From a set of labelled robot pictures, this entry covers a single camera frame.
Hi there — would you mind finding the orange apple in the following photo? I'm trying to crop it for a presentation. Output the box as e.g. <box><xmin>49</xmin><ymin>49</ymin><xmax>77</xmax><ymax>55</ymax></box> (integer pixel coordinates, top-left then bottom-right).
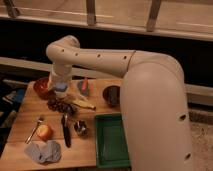
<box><xmin>36</xmin><ymin>124</ymin><xmax>53</xmax><ymax>141</ymax></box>

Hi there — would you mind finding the grey cloth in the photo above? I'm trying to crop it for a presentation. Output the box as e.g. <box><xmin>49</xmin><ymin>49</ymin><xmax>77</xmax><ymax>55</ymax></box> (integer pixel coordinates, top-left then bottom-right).
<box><xmin>24</xmin><ymin>140</ymin><xmax>61</xmax><ymax>164</ymax></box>

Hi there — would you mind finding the dark grape bunch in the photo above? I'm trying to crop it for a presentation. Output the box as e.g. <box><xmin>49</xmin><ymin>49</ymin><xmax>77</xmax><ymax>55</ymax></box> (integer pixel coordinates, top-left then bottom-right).
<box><xmin>47</xmin><ymin>99</ymin><xmax>77</xmax><ymax>115</ymax></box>

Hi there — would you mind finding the black handled knife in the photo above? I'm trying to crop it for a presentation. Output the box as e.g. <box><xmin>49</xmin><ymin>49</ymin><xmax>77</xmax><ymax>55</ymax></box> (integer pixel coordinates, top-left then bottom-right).
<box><xmin>61</xmin><ymin>114</ymin><xmax>71</xmax><ymax>148</ymax></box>

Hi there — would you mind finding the small metal cup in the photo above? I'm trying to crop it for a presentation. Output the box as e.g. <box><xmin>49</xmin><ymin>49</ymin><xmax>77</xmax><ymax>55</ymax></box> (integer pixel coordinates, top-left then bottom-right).
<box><xmin>74</xmin><ymin>120</ymin><xmax>87</xmax><ymax>136</ymax></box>

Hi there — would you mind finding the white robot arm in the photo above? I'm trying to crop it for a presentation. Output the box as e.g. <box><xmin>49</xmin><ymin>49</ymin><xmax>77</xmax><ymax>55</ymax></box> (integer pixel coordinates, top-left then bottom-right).
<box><xmin>46</xmin><ymin>35</ymin><xmax>194</xmax><ymax>171</ymax></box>

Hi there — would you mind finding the green plastic tray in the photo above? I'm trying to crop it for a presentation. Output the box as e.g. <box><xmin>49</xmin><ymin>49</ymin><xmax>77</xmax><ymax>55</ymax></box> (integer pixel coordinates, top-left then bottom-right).
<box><xmin>95</xmin><ymin>113</ymin><xmax>130</xmax><ymax>168</ymax></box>

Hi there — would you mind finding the wooden board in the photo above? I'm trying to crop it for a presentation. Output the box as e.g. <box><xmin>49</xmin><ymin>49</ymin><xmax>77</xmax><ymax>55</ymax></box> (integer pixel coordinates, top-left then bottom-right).
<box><xmin>0</xmin><ymin>79</ymin><xmax>121</xmax><ymax>171</ymax></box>

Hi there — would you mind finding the dark brown bowl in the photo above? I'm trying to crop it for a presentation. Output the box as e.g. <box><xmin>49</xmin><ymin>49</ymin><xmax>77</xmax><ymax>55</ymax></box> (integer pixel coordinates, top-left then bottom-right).
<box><xmin>102</xmin><ymin>85</ymin><xmax>120</xmax><ymax>107</ymax></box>

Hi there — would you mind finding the metal fork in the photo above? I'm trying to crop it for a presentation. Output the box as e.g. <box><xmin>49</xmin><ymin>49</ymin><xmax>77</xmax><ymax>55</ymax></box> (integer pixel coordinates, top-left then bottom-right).
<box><xmin>25</xmin><ymin>116</ymin><xmax>44</xmax><ymax>144</ymax></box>

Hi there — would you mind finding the red bowl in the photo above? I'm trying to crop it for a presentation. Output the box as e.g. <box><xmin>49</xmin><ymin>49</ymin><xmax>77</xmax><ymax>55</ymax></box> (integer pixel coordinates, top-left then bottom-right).
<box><xmin>33</xmin><ymin>77</ymin><xmax>54</xmax><ymax>100</ymax></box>

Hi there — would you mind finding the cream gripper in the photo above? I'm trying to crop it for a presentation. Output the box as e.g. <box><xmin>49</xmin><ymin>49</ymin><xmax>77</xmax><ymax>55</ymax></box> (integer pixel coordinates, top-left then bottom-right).
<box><xmin>48</xmin><ymin>74</ymin><xmax>70</xmax><ymax>98</ymax></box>

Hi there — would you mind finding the yellow banana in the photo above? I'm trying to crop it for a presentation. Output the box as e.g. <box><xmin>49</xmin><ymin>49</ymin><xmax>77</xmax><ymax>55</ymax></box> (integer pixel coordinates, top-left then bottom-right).
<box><xmin>68</xmin><ymin>97</ymin><xmax>96</xmax><ymax>110</ymax></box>

